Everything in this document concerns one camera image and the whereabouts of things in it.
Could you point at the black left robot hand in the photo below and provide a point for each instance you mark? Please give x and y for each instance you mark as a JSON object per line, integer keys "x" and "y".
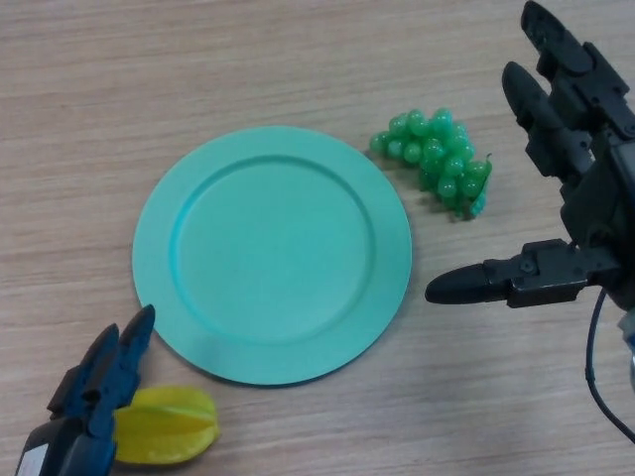
{"x": 84, "y": 421}

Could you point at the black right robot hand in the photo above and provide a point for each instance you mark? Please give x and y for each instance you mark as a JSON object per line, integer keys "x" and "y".
{"x": 600, "y": 198}

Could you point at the yellow starfruit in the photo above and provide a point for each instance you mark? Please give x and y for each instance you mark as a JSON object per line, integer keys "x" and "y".
{"x": 168, "y": 431}

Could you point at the green round plate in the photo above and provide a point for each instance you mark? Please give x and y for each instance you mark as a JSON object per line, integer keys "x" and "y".
{"x": 273, "y": 255}

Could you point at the green grape bunch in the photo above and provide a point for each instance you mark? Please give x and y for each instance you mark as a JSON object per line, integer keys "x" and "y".
{"x": 439, "y": 149}

